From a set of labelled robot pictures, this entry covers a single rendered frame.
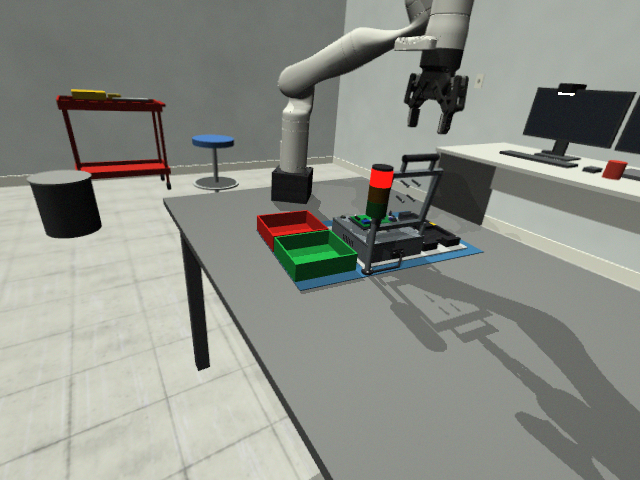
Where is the green circuit board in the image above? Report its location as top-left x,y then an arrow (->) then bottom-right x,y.
351,215 -> 372,227

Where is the green bin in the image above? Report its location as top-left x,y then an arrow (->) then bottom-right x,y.
274,230 -> 358,282

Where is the red bin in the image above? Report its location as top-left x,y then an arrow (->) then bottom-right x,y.
257,210 -> 329,252

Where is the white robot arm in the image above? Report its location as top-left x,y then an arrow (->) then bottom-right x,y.
278,0 -> 474,173

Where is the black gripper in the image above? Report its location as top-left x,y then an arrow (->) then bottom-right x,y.
404,48 -> 469,134

